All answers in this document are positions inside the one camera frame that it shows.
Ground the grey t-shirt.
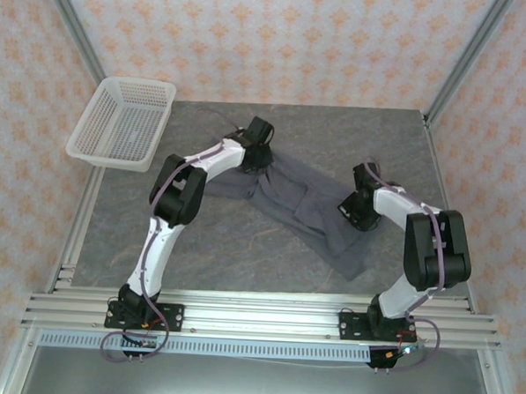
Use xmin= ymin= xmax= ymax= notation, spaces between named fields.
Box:
xmin=204 ymin=145 xmax=383 ymax=283

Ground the white perforated plastic basket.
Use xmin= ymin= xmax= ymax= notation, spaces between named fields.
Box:
xmin=64 ymin=74 xmax=178 ymax=175

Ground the grey metal sheet panel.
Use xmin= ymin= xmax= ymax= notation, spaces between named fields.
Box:
xmin=18 ymin=345 xmax=498 ymax=394

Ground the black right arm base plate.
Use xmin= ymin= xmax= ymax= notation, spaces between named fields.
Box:
xmin=337 ymin=309 xmax=417 ymax=346

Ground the aluminium mounting rail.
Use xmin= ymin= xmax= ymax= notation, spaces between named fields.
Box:
xmin=20 ymin=276 xmax=504 ymax=352

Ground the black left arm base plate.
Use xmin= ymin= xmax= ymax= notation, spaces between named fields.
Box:
xmin=103 ymin=300 xmax=186 ymax=333

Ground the white slotted cable duct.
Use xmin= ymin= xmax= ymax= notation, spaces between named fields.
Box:
xmin=38 ymin=329 xmax=374 ymax=365

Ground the aluminium frame post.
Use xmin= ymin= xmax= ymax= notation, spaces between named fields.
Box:
xmin=33 ymin=0 xmax=111 ymax=84
xmin=425 ymin=0 xmax=515 ymax=130

